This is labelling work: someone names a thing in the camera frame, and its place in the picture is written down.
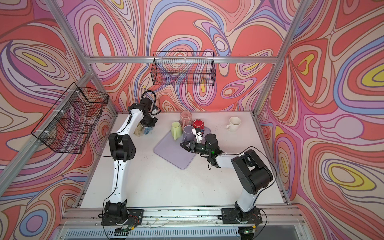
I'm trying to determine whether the red mug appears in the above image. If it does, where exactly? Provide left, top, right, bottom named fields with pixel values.
left=193, top=119, right=205, bottom=130

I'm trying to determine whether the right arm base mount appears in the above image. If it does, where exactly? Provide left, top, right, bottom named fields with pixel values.
left=218, top=208, right=263, bottom=226

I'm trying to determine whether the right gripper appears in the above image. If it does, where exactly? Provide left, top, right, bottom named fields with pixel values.
left=180, top=140, right=212, bottom=156

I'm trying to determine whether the black wire basket left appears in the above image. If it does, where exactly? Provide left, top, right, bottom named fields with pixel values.
left=31, top=83, right=109, bottom=154

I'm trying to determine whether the black wire basket back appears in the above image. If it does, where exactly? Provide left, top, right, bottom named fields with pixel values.
left=151, top=51, right=216, bottom=86

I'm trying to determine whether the blue textured mug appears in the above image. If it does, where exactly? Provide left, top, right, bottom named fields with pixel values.
left=144, top=127, right=153, bottom=135

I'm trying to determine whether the white mug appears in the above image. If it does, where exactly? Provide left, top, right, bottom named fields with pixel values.
left=226, top=117, right=242, bottom=133

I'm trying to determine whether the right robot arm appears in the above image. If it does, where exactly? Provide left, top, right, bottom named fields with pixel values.
left=180, top=134, right=274, bottom=214

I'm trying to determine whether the aluminium front rail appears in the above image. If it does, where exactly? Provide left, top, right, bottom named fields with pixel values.
left=53, top=205, right=312, bottom=240

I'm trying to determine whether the light green mug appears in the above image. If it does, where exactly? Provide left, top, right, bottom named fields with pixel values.
left=171, top=122, right=183, bottom=141

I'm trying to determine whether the black wire basket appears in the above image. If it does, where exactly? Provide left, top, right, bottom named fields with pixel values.
left=151, top=51, right=216, bottom=86
left=31, top=83, right=109, bottom=154

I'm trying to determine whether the pink mug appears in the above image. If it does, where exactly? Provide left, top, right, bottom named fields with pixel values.
left=180, top=111, right=193, bottom=128

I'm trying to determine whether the purple grey mug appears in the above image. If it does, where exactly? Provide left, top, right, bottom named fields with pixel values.
left=183, top=125, right=195, bottom=142

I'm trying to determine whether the lilac plastic tray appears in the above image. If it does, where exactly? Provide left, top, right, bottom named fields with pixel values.
left=154, top=131, right=196, bottom=170

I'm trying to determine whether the beige speckled mug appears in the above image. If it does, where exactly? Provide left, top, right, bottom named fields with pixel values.
left=134, top=123, right=144, bottom=137

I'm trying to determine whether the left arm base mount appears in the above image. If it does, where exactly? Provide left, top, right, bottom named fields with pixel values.
left=98, top=209, right=144, bottom=227

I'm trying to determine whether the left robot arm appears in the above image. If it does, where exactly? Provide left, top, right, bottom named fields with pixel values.
left=102, top=90, right=161, bottom=225

